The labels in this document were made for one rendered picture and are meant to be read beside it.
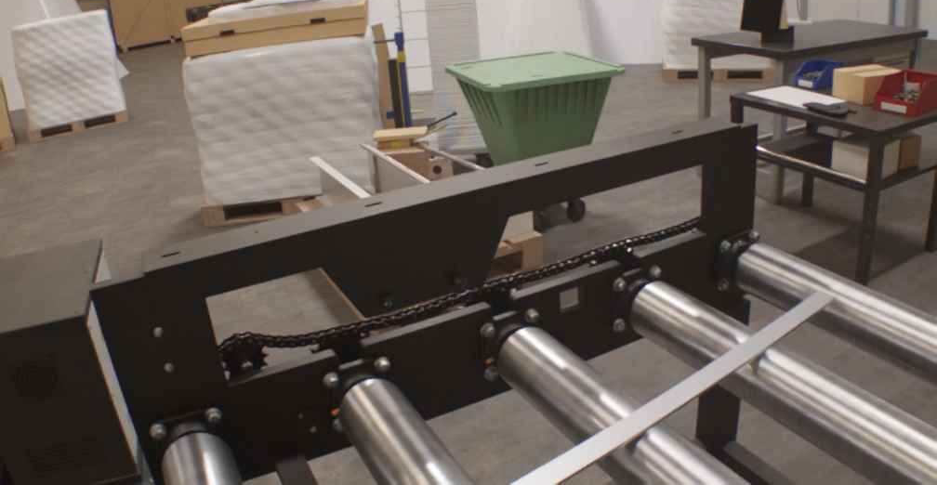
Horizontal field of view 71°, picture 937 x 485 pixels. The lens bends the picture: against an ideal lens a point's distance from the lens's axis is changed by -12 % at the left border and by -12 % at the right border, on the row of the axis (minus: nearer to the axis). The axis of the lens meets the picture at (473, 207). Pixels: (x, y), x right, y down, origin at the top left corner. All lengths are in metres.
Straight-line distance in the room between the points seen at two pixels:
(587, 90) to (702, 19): 4.15
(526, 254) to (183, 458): 2.37
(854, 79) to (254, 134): 3.38
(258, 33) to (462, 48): 1.33
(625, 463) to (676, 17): 7.03
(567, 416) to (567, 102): 2.82
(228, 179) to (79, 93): 4.69
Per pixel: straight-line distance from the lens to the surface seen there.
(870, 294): 1.48
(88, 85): 9.14
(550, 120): 3.84
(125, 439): 2.07
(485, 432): 2.56
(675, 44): 7.91
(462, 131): 5.02
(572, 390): 1.16
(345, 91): 4.47
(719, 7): 7.88
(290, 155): 4.59
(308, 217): 1.20
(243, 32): 4.53
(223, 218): 4.81
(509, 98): 3.69
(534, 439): 2.52
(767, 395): 1.23
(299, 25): 4.48
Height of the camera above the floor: 1.57
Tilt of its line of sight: 20 degrees down
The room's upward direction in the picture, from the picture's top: 5 degrees counter-clockwise
